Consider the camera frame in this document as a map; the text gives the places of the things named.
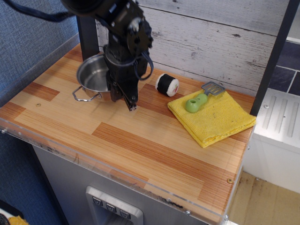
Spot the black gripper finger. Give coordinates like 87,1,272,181
122,91,138,112

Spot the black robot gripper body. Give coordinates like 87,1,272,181
103,35,149,103

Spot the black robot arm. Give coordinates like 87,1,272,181
62,0,154,111

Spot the plush sushi roll toy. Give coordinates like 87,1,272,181
155,74,179,97

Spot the clear acrylic table guard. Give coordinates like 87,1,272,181
0,105,252,225

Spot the yellow folded cloth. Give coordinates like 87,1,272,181
167,90,256,148

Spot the silver dispenser button panel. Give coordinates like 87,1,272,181
85,186,144,225

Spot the white ridged appliance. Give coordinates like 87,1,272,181
243,89,300,193

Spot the yellow black object on floor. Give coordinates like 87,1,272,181
0,208,29,225

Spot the dark left upright post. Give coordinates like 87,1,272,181
76,16,99,60

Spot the dark upright post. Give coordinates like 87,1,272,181
76,16,99,60
250,0,300,116

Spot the green handled toy spatula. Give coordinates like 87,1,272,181
185,82,225,113

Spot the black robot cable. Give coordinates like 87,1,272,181
2,0,75,23

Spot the dark right upright post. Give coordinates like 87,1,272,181
250,0,300,116

